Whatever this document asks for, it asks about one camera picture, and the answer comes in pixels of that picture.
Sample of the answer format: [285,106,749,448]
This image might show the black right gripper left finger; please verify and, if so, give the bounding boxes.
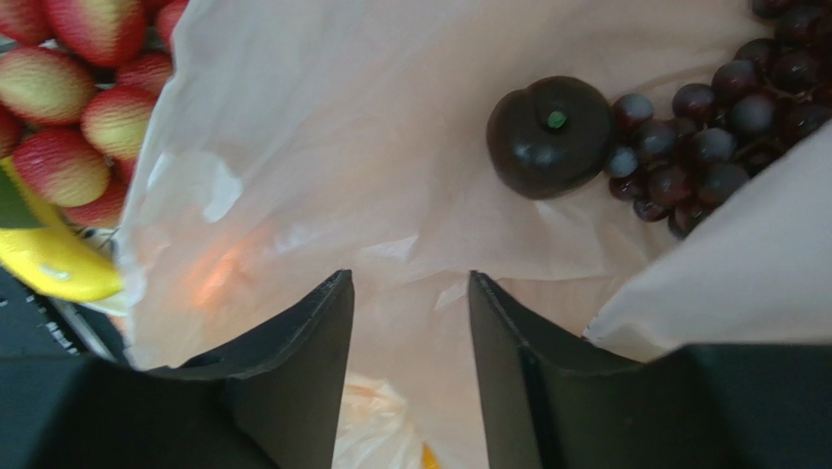
[1,271,354,468]

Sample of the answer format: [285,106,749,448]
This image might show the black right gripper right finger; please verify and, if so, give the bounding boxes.
[468,272,831,468]

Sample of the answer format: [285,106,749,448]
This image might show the translucent white plastic bag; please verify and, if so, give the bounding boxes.
[118,1,831,468]

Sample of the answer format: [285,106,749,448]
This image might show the dark fake grape bunch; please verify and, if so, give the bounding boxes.
[606,1,831,238]

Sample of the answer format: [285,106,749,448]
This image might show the yellow fake banana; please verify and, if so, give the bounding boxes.
[1,157,123,303]

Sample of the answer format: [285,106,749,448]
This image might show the dark round fake fruit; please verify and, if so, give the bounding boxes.
[486,76,616,200]

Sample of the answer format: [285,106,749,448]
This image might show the red fake fruit bunch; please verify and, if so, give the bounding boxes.
[1,1,187,229]

